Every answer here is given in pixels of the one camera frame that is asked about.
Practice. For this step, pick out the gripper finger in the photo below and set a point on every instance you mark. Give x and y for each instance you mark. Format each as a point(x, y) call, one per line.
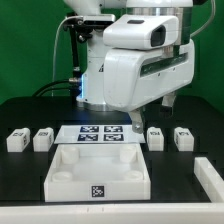
point(166, 109)
point(136, 117)

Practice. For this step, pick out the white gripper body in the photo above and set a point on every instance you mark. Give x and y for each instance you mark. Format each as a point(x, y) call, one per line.
point(133, 78)

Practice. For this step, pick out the white square table top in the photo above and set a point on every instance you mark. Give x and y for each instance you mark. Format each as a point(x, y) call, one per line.
point(97, 172)

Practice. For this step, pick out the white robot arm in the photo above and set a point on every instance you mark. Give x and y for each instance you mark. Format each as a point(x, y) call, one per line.
point(92, 80)

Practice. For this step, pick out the white sheet with markers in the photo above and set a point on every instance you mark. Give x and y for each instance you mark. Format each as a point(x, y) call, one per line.
point(88, 134)

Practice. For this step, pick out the white obstacle fence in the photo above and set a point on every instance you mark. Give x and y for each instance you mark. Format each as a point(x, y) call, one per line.
point(210, 180)

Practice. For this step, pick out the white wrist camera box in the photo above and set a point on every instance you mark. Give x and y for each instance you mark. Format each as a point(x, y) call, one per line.
point(142, 32)

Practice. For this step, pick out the black camera on stand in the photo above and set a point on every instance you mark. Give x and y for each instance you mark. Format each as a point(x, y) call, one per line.
point(98, 22)

